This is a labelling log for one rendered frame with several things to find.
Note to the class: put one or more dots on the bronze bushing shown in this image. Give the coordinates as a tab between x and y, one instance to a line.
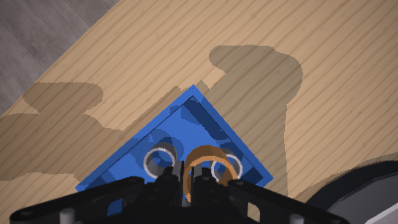
206	153

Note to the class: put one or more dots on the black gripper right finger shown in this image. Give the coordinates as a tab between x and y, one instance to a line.
274	208

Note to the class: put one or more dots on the blue crate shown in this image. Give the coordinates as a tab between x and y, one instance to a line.
186	128

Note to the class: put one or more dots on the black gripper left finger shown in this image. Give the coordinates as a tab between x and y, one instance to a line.
93	203

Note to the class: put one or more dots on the grey metal sleeve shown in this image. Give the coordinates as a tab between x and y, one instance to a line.
185	203
237	165
150	167

